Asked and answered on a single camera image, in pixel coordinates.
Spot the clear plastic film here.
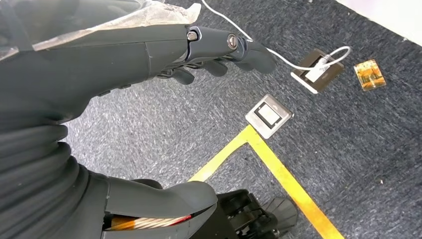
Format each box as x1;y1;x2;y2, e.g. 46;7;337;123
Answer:
0;0;203;62

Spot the dark grey carpet rug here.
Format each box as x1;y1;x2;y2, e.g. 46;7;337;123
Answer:
61;0;422;239

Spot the closed silver floor socket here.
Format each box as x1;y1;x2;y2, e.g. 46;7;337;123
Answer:
245;94;294;139

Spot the yellow floor tape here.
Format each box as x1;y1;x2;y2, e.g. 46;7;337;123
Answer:
188;124;345;239

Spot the open brown floor socket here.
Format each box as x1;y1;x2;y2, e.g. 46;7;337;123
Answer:
291;48;345;94

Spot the white cable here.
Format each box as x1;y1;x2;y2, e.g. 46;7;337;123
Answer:
202;0;352;83

